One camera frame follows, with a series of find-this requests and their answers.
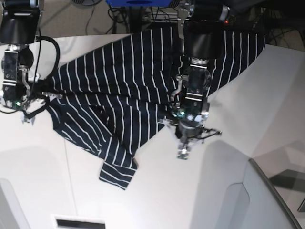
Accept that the grey monitor edge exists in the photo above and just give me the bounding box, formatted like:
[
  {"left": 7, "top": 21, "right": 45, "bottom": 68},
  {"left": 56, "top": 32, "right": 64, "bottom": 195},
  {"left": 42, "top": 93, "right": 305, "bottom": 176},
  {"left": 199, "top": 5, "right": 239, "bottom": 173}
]
[{"left": 248, "top": 159, "right": 302, "bottom": 229}]

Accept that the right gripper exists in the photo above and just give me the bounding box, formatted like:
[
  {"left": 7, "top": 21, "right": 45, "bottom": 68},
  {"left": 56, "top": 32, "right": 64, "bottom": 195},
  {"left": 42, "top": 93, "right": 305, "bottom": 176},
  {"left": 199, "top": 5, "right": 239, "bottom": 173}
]
[{"left": 26, "top": 80, "right": 51, "bottom": 110}]

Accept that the blue box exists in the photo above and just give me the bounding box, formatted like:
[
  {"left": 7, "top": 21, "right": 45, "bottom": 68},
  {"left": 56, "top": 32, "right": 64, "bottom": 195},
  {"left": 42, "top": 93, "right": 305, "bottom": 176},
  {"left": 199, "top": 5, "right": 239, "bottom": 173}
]
[{"left": 106, "top": 0, "right": 171, "bottom": 7}]

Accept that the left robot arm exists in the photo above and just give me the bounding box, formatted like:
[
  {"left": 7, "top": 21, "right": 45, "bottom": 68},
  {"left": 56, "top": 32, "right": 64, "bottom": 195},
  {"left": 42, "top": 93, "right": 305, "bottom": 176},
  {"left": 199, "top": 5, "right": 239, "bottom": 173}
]
[{"left": 170, "top": 0, "right": 230, "bottom": 144}]

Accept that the navy white striped t-shirt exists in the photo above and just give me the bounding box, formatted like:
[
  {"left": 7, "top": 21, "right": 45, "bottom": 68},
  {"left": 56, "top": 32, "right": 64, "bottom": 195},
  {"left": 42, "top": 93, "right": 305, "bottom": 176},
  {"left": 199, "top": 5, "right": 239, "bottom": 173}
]
[{"left": 45, "top": 26, "right": 266, "bottom": 191}]

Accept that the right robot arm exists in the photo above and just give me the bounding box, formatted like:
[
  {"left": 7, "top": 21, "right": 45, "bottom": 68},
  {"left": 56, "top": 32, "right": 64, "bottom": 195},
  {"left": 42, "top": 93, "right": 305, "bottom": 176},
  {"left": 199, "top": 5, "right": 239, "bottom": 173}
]
[{"left": 0, "top": 0, "right": 61, "bottom": 114}]

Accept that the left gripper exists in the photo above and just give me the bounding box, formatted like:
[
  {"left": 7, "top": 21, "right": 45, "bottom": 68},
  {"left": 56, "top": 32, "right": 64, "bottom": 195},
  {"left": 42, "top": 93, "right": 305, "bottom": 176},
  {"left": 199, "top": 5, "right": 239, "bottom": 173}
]
[{"left": 175, "top": 120, "right": 204, "bottom": 140}]

